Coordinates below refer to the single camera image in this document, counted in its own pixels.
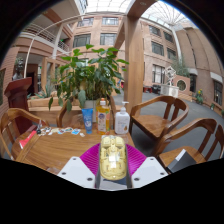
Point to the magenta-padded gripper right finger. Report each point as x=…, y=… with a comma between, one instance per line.
x=150, y=171

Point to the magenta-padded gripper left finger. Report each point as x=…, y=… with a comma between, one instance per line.
x=75, y=171

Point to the yellow computer mouse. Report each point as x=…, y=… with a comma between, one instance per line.
x=113, y=158

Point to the dark grey flat box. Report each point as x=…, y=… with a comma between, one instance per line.
x=181, y=161

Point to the empty wooden armchair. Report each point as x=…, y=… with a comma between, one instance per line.
x=150, y=123

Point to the blue squeeze tube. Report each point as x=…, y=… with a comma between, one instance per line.
x=87, y=121

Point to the white pump dispenser bottle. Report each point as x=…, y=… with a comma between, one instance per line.
x=122, y=121

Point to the red and white package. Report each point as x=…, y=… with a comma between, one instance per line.
x=26, y=140

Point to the wooden armchair holding grey box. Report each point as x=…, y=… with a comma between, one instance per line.
x=186, y=126

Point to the yellow dish soap bottle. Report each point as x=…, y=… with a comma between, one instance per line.
x=103, y=118

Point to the long wooden planter box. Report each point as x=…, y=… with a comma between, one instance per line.
x=40, y=110

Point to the wooden armchair holding red package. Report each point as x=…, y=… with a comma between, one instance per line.
x=16, y=113

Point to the yellow flowering potted plant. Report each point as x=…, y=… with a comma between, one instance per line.
x=200, y=96

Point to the dark red wooden lectern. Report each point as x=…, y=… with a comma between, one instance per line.
x=16, y=96

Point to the green potted plant white pot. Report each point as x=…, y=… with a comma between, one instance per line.
x=88, y=73

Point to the dark bust statue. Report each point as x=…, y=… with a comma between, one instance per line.
x=18, y=68

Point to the white sculpture on pedestal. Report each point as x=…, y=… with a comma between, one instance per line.
x=169, y=85

